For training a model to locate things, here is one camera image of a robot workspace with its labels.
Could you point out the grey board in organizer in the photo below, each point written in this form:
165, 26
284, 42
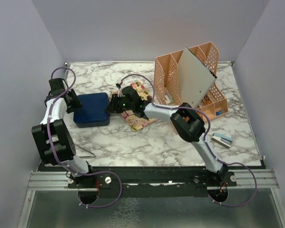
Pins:
194, 78

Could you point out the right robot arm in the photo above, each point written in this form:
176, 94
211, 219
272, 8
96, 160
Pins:
188, 124

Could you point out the small blue cap item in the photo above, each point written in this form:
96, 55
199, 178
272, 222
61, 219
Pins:
219, 112

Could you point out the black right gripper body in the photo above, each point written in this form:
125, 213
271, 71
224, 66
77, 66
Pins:
123, 106

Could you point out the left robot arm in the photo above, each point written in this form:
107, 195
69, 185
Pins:
53, 140

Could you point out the peach plastic desk organizer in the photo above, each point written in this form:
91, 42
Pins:
166, 80

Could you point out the blue box lid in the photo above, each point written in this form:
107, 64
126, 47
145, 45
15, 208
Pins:
93, 104

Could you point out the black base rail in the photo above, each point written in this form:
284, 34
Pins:
151, 182

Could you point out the floral serving tray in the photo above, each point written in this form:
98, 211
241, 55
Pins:
134, 122

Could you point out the stapler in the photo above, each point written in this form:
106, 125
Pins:
222, 140

